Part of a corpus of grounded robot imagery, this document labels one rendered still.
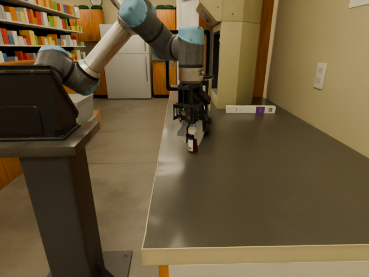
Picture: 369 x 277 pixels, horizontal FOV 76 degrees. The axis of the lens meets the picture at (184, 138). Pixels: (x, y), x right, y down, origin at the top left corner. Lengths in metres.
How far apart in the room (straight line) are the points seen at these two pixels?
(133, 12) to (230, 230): 0.58
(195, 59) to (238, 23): 0.73
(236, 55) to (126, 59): 5.15
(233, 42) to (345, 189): 0.94
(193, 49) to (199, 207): 0.42
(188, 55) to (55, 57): 0.65
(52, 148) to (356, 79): 1.15
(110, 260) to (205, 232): 1.30
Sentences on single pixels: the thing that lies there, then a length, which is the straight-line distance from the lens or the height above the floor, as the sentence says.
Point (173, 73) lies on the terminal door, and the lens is 1.73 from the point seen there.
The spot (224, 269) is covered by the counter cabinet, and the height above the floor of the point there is 0.89.
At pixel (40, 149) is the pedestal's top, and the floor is 0.93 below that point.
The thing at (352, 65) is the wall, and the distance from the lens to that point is 1.13.
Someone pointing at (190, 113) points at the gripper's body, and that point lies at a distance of 0.71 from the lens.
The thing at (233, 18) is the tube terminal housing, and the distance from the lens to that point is 1.41.
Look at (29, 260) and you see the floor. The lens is 1.99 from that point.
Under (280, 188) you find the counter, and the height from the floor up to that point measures 0.94.
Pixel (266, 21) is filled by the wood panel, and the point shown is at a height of 1.44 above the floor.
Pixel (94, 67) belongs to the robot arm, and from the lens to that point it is 1.19.
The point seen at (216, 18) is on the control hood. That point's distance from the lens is 1.39.
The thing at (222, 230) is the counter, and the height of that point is 0.94.
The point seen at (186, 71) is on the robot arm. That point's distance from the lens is 0.71.
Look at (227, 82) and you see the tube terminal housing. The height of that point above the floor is 1.10.
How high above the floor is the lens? 1.28
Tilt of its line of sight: 21 degrees down
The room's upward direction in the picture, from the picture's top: straight up
